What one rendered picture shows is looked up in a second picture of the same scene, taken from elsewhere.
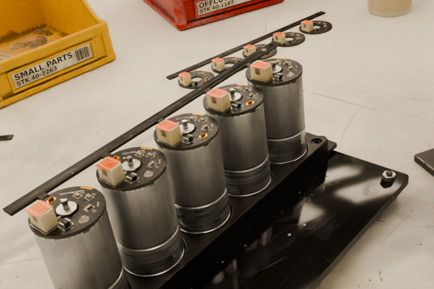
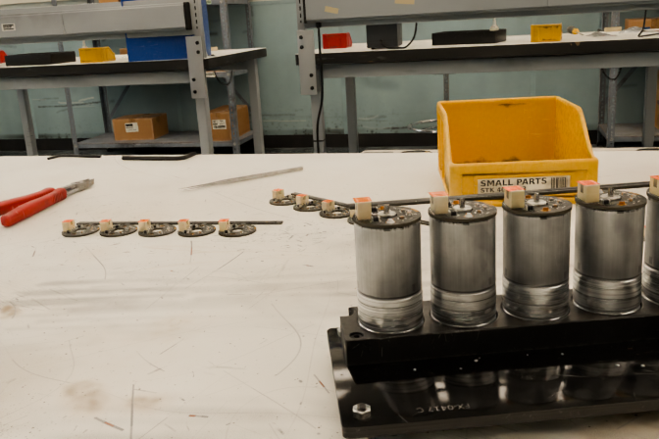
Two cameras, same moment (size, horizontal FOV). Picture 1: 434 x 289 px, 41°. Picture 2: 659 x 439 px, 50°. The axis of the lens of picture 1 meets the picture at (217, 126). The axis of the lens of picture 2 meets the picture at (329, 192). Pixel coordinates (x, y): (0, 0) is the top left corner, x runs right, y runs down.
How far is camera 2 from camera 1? 11 cm
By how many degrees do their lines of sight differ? 41
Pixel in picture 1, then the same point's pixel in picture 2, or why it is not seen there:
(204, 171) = (534, 246)
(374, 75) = not seen: outside the picture
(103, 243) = (400, 252)
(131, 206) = (442, 239)
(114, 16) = (631, 172)
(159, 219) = (466, 266)
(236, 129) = (595, 226)
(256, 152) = (615, 263)
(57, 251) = (361, 240)
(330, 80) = not seen: outside the picture
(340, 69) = not seen: outside the picture
